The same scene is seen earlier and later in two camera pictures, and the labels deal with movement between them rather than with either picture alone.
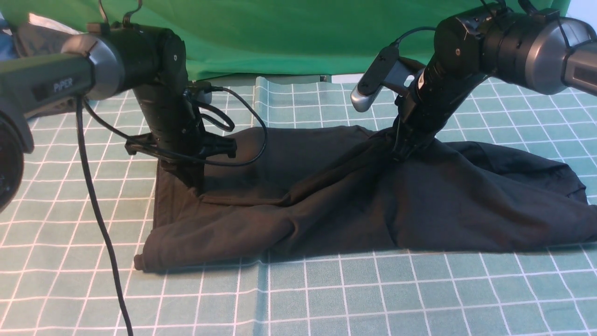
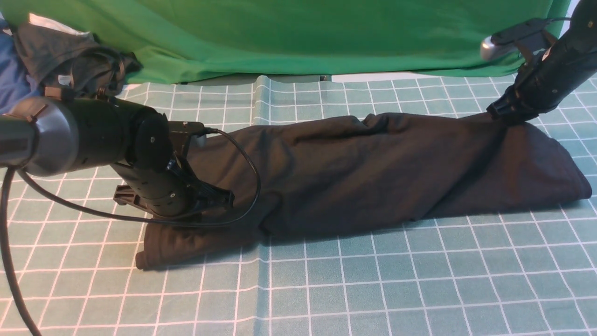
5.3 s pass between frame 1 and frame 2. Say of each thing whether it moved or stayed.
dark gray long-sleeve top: moved
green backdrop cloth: stayed
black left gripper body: moved
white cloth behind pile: stayed
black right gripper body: moved
